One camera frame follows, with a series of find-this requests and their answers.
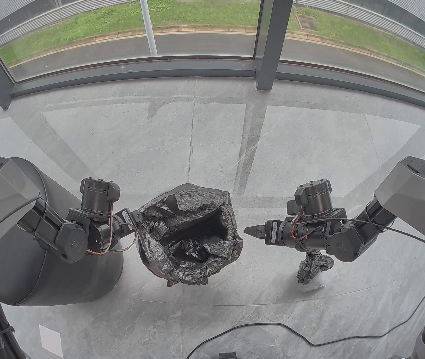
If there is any black plastic bag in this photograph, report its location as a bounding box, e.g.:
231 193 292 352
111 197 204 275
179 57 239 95
136 183 244 288

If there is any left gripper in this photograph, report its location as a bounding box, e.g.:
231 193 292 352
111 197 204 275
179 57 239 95
111 208 141 240

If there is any crumpled black plastic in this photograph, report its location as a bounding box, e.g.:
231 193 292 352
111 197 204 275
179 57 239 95
296 249 335 285

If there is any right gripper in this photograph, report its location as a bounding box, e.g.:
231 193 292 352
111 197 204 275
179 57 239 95
265 219 301 249

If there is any window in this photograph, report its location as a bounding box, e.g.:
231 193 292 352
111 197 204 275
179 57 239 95
0 0 425 113

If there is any dark grey round chair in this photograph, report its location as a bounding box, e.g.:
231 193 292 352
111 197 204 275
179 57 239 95
0 157 124 306

